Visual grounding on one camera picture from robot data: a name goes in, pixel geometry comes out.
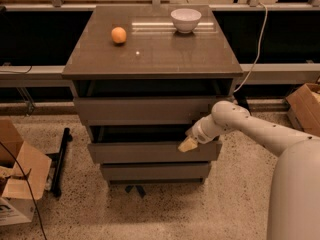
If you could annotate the orange fruit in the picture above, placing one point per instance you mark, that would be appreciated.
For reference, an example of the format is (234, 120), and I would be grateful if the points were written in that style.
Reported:
(119, 35)

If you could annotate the open cardboard box left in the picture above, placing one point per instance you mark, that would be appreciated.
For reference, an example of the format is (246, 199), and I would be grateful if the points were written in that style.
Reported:
(24, 172)

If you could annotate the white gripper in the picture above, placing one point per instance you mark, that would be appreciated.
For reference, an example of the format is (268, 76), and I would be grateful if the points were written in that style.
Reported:
(200, 134)

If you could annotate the black metal stand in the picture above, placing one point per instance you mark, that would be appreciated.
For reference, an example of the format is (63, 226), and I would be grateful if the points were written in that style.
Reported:
(57, 158)

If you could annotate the white ceramic bowl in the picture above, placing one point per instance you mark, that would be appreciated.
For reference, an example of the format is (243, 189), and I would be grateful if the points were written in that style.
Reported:
(185, 20)

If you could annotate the grey drawer cabinet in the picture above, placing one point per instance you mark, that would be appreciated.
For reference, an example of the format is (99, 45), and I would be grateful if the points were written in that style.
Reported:
(155, 61)

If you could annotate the cardboard box right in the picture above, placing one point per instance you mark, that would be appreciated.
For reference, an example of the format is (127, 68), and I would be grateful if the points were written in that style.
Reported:
(305, 105)

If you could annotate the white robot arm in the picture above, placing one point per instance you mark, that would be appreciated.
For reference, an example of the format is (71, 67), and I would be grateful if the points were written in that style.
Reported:
(294, 205)

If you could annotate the metal railing frame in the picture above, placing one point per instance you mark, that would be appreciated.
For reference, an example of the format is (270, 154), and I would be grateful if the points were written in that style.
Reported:
(259, 74)

